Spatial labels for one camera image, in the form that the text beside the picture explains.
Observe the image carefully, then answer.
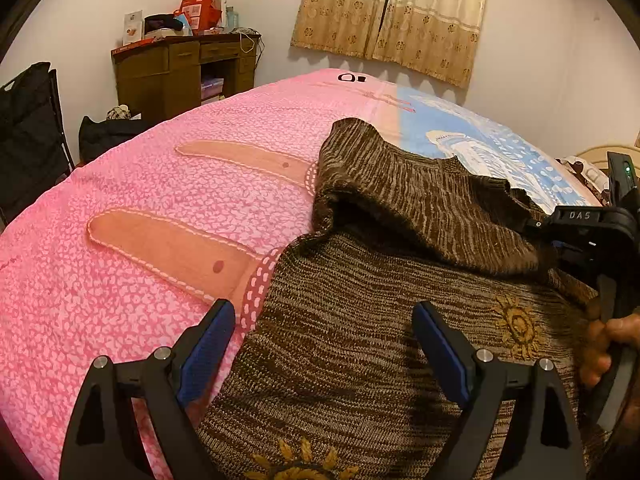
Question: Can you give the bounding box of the brown knit sweater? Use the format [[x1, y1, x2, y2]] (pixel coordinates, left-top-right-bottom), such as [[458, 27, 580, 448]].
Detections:
[[198, 118, 591, 479]]

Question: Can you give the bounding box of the right hand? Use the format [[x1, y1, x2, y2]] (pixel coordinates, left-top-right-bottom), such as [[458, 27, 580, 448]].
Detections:
[[579, 304, 640, 388]]

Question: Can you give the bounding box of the patterned pillow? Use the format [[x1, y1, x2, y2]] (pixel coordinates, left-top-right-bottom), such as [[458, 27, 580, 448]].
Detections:
[[558, 156, 611, 206]]

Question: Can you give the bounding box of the cream wooden headboard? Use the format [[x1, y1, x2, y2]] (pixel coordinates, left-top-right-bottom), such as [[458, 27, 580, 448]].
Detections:
[[577, 144, 640, 177]]

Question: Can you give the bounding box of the pink and blue bedspread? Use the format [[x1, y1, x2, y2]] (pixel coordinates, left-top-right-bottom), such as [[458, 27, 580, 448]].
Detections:
[[1, 69, 596, 479]]

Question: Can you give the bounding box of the black bag on floor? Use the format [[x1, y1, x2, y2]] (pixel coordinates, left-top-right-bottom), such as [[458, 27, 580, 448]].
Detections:
[[78, 116, 151, 165]]

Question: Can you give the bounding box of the black folding chair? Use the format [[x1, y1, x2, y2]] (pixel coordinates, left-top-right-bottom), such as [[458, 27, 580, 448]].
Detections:
[[0, 62, 75, 224]]

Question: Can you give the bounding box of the beige patterned curtain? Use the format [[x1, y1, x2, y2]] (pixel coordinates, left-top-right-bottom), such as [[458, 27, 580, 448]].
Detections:
[[291, 0, 486, 89]]

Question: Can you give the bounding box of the brown wooden desk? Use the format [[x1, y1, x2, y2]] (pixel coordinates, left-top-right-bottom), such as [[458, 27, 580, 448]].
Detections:
[[111, 32, 262, 125]]

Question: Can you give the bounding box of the black item on desk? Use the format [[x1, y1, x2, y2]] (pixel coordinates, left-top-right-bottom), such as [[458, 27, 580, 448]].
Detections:
[[144, 14, 184, 39]]

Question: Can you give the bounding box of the white card on desk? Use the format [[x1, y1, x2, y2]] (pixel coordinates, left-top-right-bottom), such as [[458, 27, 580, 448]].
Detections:
[[122, 10, 143, 46]]

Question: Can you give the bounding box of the red package on desk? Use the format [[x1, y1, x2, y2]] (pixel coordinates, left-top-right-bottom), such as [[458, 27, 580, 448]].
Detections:
[[174, 0, 222, 32]]

